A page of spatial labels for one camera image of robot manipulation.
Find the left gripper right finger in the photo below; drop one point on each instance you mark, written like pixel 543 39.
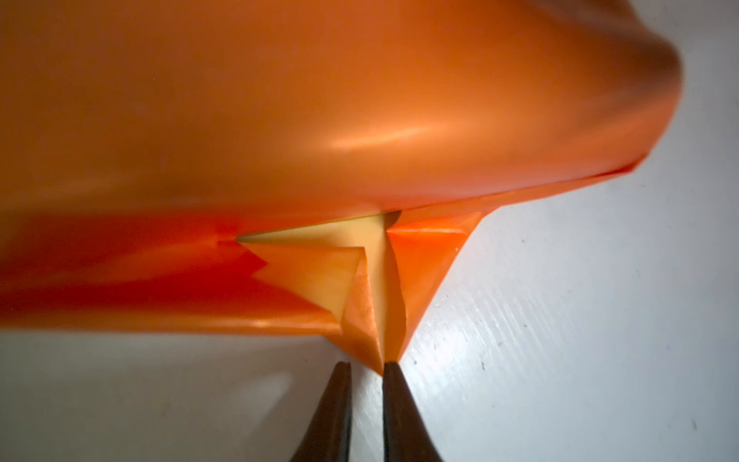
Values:
pixel 405 436

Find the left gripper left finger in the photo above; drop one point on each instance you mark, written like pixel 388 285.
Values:
pixel 327 438

